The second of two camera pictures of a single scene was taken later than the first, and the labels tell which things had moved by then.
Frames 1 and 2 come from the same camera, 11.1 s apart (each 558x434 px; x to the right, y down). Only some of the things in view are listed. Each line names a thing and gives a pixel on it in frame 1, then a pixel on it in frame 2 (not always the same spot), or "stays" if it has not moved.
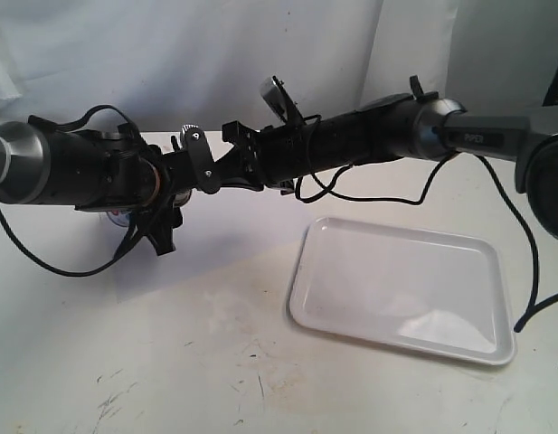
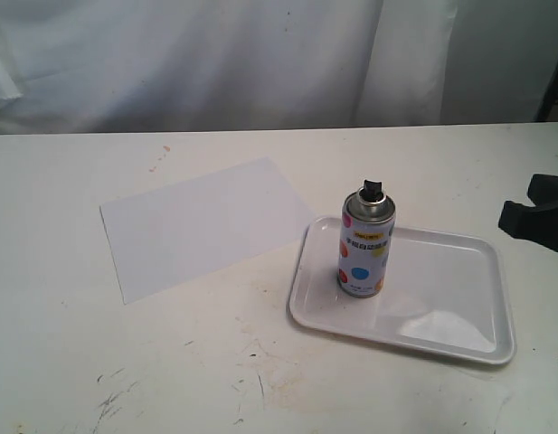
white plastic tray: x=425 y=290 stays
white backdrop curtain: x=183 y=65 stays
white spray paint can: x=119 y=217 to x=367 y=225
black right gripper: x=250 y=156 to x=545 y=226
